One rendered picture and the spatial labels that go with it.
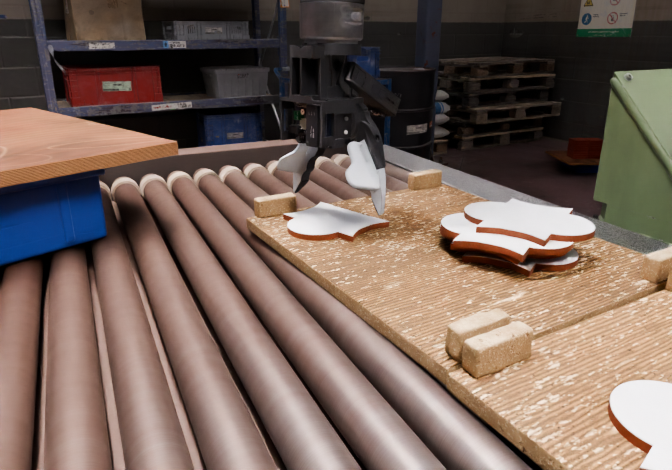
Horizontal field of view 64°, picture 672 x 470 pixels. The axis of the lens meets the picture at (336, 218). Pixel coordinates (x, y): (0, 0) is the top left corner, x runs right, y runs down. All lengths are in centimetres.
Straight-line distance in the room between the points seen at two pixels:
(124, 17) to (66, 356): 408
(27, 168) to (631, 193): 83
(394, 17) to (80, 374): 579
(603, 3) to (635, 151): 540
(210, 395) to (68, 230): 37
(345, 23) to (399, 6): 553
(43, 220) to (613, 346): 62
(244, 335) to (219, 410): 10
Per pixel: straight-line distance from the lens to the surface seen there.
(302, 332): 51
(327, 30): 63
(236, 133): 472
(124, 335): 54
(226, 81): 462
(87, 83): 440
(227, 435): 41
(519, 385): 43
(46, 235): 74
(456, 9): 664
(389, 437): 40
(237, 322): 53
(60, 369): 51
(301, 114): 64
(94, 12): 446
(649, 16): 603
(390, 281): 56
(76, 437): 43
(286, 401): 43
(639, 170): 94
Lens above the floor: 118
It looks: 19 degrees down
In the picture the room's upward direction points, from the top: straight up
